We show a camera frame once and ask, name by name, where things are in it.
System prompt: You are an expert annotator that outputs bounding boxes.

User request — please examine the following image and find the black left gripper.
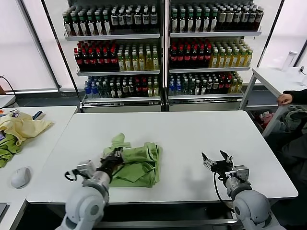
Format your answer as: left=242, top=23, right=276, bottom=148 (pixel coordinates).
left=99, top=147, right=124, bottom=174

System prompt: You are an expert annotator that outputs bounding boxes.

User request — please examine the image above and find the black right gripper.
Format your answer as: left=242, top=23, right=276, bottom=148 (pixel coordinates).
left=201, top=150, right=235, bottom=177

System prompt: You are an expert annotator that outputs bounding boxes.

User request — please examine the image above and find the light green shirt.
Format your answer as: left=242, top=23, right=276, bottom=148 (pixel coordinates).
left=102, top=133, right=164, bottom=189

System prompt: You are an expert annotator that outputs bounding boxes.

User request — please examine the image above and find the person's forearm black sleeve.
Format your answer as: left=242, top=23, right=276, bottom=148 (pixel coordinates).
left=283, top=88, right=307, bottom=105

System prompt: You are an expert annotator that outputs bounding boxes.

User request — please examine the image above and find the grey green clothes pile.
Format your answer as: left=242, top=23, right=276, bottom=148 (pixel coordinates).
left=275, top=109, right=307, bottom=134

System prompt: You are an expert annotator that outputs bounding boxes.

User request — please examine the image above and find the person's hand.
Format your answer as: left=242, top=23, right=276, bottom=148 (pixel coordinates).
left=277, top=93, right=292, bottom=105

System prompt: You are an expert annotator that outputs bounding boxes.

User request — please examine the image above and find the red pink cloth item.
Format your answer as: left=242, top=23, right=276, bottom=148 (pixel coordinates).
left=259, top=111, right=274, bottom=129

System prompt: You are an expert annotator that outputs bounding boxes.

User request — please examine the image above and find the black chair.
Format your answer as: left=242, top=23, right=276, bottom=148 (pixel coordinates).
left=279, top=111, right=307, bottom=173

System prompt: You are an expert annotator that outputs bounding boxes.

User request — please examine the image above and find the yellow juice bottle green cap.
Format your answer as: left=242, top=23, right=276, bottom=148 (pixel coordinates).
left=117, top=52, right=125, bottom=71
left=124, top=52, right=132, bottom=71
left=131, top=51, right=140, bottom=71
left=210, top=49, right=219, bottom=69
left=152, top=51, right=161, bottom=71
left=224, top=49, right=232, bottom=68
left=145, top=51, right=154, bottom=71
left=237, top=49, right=246, bottom=68
left=244, top=49, right=254, bottom=68
left=138, top=51, right=147, bottom=71
left=217, top=49, right=225, bottom=69
left=231, top=49, right=239, bottom=68

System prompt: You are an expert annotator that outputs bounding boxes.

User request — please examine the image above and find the red cap cola bottle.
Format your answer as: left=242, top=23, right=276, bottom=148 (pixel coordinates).
left=177, top=46, right=185, bottom=69
left=88, top=47, right=97, bottom=72
left=183, top=46, right=191, bottom=69
left=95, top=47, right=104, bottom=72
left=109, top=47, right=118, bottom=72
left=102, top=47, right=111, bottom=72
left=197, top=46, right=205, bottom=69
left=204, top=46, right=212, bottom=69
left=190, top=46, right=199, bottom=69
left=73, top=47, right=83, bottom=72
left=169, top=46, right=177, bottom=69
left=81, top=47, right=90, bottom=72

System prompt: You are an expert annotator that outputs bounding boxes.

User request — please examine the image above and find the white side table with legs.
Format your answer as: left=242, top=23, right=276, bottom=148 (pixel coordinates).
left=238, top=67, right=307, bottom=138

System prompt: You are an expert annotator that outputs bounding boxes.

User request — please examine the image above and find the pale yellow garment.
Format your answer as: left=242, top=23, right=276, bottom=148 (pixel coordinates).
left=0, top=112, right=53, bottom=146

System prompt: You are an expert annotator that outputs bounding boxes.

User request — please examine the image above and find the white computer mouse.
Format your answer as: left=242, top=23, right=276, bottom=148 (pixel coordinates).
left=10, top=167, right=32, bottom=189

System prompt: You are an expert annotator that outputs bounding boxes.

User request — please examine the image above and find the bright green garment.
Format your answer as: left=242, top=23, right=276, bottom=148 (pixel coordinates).
left=0, top=133, right=22, bottom=169

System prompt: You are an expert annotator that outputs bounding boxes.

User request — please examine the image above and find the grey drinks shelf rack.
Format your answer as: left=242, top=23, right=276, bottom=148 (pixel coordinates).
left=165, top=0, right=262, bottom=112
left=62, top=0, right=166, bottom=113

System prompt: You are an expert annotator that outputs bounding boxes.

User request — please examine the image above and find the clear tumbler white lid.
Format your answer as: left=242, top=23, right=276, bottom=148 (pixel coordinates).
left=282, top=51, right=298, bottom=72

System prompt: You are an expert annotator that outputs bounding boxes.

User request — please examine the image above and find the dark laptop corner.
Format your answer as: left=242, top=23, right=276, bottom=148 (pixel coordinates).
left=0, top=203, right=10, bottom=218

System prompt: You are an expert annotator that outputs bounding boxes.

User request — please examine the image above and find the green cap tea bottle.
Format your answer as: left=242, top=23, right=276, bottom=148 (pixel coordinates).
left=87, top=11, right=96, bottom=36
left=71, top=12, right=80, bottom=36
left=178, top=9, right=187, bottom=33
left=63, top=13, right=72, bottom=36
left=186, top=9, right=195, bottom=33
left=210, top=8, right=219, bottom=33
left=95, top=11, right=104, bottom=36
left=79, top=11, right=88, bottom=36
left=194, top=9, right=203, bottom=33
left=170, top=9, right=179, bottom=33
left=202, top=8, right=211, bottom=33
left=103, top=10, right=112, bottom=35

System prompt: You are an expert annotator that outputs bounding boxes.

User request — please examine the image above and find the dark drink bottle pale label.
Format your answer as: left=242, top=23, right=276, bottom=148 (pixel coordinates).
left=248, top=7, right=257, bottom=31
left=133, top=8, right=142, bottom=34
left=110, top=9, right=120, bottom=34
left=255, top=7, right=263, bottom=31
left=118, top=9, right=127, bottom=34
left=126, top=8, right=134, bottom=34
left=142, top=8, right=151, bottom=34
left=234, top=8, right=242, bottom=32
left=150, top=8, right=159, bottom=33
left=225, top=8, right=235, bottom=32
left=218, top=8, right=226, bottom=32
left=241, top=7, right=249, bottom=31

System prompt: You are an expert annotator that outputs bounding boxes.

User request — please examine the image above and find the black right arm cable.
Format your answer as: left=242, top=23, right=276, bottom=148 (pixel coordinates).
left=213, top=172, right=235, bottom=213

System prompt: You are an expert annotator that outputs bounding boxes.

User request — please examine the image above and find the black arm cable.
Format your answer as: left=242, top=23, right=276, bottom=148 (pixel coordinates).
left=64, top=169, right=82, bottom=182
left=213, top=172, right=235, bottom=213

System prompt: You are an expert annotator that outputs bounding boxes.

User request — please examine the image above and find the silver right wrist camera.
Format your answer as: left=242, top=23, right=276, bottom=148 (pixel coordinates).
left=234, top=164, right=250, bottom=184

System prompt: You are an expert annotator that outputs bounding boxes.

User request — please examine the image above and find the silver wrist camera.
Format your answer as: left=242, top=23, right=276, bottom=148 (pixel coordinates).
left=234, top=164, right=250, bottom=184
left=76, top=160, right=97, bottom=179

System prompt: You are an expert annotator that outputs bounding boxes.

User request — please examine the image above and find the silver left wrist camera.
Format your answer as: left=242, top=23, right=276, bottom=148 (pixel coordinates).
left=76, top=160, right=97, bottom=179

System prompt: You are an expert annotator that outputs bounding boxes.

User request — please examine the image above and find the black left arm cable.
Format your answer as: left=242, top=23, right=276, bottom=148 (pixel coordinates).
left=64, top=169, right=82, bottom=182

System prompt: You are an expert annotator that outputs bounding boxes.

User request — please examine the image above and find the thin black hanging cable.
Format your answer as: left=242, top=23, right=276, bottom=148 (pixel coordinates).
left=0, top=75, right=16, bottom=107

